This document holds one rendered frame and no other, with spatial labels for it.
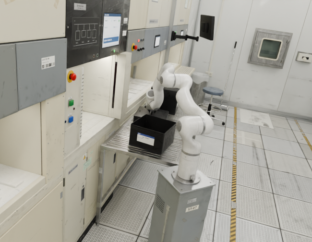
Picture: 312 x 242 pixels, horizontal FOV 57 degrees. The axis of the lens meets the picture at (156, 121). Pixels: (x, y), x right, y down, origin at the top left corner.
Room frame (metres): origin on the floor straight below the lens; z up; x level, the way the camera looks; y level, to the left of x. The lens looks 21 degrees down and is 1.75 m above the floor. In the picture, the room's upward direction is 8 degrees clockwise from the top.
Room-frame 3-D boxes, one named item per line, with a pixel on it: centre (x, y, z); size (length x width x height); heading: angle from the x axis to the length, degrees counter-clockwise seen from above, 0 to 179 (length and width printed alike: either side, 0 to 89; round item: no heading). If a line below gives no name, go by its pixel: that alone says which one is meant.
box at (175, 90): (2.93, -0.07, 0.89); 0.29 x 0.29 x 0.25; 82
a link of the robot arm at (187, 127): (1.61, -0.22, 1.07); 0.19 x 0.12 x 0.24; 115
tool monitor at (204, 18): (3.74, -0.31, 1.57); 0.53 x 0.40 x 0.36; 78
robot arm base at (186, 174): (1.63, -0.25, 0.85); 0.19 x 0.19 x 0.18
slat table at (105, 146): (2.47, -0.05, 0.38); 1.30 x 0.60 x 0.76; 168
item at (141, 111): (2.46, 0.05, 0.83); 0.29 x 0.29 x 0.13; 85
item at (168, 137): (2.05, 0.01, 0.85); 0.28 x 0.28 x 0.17; 70
